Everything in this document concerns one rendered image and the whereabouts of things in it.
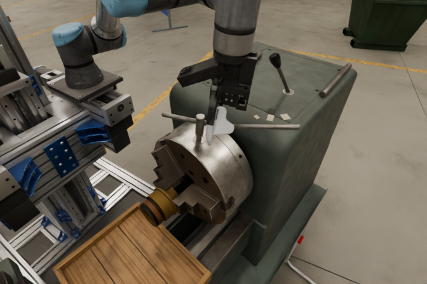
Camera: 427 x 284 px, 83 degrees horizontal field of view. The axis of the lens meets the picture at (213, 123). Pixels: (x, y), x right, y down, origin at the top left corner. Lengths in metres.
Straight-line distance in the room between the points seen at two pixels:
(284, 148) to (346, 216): 1.57
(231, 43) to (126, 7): 0.17
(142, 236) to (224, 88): 0.60
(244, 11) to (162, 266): 0.73
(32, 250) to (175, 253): 1.20
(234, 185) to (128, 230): 0.43
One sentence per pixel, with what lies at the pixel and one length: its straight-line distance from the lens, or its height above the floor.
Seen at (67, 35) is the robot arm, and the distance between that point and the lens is 1.09.
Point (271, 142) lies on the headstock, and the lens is 0.66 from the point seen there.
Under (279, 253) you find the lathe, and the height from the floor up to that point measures 0.54.
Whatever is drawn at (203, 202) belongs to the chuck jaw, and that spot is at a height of 1.12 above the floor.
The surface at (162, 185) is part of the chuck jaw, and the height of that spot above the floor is 1.13.
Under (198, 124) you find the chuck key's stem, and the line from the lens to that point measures 0.60.
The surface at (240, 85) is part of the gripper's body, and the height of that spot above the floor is 1.43.
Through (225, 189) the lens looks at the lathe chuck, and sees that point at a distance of 0.64.
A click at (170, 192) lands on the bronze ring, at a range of 0.70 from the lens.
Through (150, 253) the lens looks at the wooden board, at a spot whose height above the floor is 0.88.
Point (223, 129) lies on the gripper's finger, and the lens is 0.52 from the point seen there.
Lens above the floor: 1.68
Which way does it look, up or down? 39 degrees down
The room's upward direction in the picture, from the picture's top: straight up
